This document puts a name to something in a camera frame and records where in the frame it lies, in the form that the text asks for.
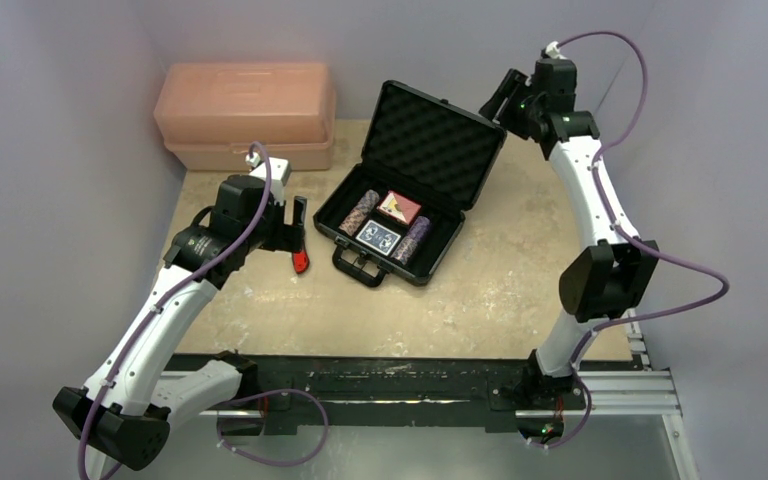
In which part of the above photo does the black poker set case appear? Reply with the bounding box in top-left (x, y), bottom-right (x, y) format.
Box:
top-left (313, 80), bottom-right (506, 288)

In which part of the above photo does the blue playing card deck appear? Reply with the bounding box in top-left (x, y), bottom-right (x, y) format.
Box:
top-left (355, 220), bottom-right (402, 256)

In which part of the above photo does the red playing card deck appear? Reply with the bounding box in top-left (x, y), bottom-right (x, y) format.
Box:
top-left (376, 190), bottom-right (422, 225)

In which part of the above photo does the purple poker chip stack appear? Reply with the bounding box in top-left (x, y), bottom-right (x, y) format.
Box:
top-left (404, 216), bottom-right (431, 247)

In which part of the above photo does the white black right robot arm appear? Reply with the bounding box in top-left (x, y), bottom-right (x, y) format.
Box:
top-left (479, 58), bottom-right (658, 407)

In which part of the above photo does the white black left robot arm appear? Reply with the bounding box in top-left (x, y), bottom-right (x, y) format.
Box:
top-left (53, 174), bottom-right (307, 479)

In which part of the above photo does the red folding utility knife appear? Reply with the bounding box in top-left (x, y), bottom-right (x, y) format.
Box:
top-left (292, 250), bottom-right (310, 275)

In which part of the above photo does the pink translucent plastic toolbox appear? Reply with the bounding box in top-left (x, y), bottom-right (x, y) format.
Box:
top-left (154, 62), bottom-right (337, 171)

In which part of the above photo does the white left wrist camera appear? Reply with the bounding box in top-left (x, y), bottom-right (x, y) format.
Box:
top-left (245, 153), bottom-right (292, 205)

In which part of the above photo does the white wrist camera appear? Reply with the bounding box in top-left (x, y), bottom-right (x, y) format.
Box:
top-left (245, 153), bottom-right (292, 205)
top-left (541, 41), bottom-right (567, 60)

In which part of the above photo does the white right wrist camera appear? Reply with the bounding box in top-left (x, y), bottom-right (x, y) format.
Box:
top-left (541, 41), bottom-right (567, 60)

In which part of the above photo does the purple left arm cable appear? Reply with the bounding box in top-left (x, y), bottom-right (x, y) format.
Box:
top-left (76, 141), bottom-right (330, 480)

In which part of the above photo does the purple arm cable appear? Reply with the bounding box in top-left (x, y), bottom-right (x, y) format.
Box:
top-left (76, 141), bottom-right (330, 480)
top-left (529, 30), bottom-right (731, 452)

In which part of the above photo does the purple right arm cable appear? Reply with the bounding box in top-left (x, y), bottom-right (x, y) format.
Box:
top-left (529, 30), bottom-right (731, 452)

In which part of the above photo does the black aluminium base frame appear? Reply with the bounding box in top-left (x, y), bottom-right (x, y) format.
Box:
top-left (102, 353), bottom-right (683, 439)

